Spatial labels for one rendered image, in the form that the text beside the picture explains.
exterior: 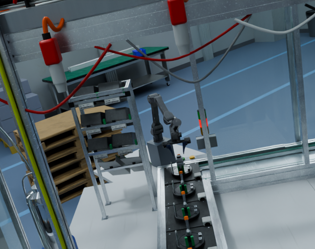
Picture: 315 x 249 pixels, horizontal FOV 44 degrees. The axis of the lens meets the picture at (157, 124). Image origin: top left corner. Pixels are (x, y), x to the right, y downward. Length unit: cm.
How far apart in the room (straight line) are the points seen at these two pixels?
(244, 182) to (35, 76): 648
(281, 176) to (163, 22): 153
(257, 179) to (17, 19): 173
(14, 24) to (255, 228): 154
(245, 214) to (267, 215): 12
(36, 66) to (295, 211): 687
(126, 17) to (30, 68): 716
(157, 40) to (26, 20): 860
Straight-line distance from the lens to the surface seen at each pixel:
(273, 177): 250
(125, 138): 231
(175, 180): 250
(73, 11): 125
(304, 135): 245
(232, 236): 213
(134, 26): 124
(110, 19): 124
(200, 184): 240
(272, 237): 210
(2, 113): 685
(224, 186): 246
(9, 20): 131
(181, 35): 114
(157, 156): 289
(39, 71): 841
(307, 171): 255
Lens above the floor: 214
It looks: 19 degrees down
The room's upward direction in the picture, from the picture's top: 12 degrees counter-clockwise
